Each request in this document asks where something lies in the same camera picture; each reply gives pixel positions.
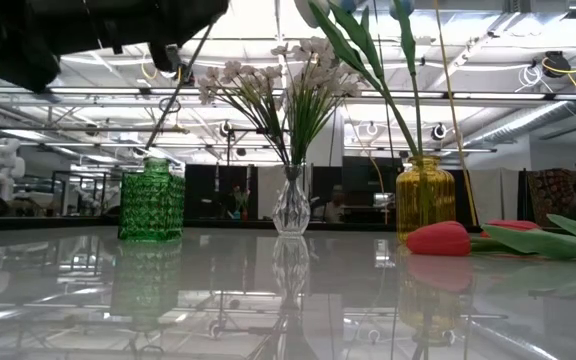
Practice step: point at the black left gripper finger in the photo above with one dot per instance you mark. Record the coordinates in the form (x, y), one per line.
(203, 15)

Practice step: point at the white tulip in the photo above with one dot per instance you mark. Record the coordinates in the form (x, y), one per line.
(312, 12)
(349, 4)
(402, 6)

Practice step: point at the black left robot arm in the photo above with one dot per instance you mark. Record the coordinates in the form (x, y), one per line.
(8, 45)

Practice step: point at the green glass vase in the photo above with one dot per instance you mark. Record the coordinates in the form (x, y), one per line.
(150, 205)

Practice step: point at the potted flowers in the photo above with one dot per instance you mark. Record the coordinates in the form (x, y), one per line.
(241, 200)

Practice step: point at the clear glass vase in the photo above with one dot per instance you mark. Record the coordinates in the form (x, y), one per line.
(291, 210)

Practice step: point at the yellow glass vase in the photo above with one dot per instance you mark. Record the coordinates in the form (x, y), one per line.
(425, 200)

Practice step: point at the black partition panel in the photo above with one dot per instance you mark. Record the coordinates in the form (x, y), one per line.
(363, 180)
(203, 192)

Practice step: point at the white robot figure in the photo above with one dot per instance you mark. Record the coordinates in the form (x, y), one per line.
(5, 165)

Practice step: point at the long ceiling light strip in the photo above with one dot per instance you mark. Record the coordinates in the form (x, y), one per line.
(418, 94)

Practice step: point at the white curtain panel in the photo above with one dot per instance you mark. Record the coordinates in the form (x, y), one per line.
(493, 197)

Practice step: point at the patterned hanging rug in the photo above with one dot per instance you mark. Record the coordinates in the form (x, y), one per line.
(550, 197)

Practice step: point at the black metal frame rig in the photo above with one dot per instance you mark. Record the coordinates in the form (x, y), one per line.
(240, 131)

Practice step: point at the low black metal frame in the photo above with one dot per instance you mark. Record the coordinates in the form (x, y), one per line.
(63, 192)

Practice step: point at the silver ventilation duct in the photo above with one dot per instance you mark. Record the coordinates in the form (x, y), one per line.
(518, 120)

